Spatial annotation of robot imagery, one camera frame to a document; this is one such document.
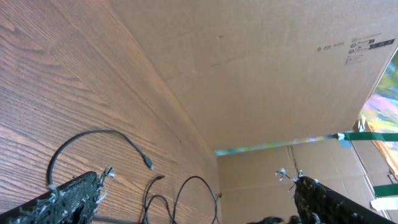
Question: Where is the cardboard backdrop panel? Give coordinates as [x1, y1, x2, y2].
[108, 0, 398, 224]

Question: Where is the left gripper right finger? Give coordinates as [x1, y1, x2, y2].
[275, 169, 393, 224]

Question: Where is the black USB cable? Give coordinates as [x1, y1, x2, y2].
[93, 175, 223, 224]
[46, 129, 155, 187]

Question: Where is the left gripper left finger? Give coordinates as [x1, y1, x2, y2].
[1, 166, 114, 224]

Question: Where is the green tape strip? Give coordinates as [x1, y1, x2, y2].
[333, 132, 398, 142]

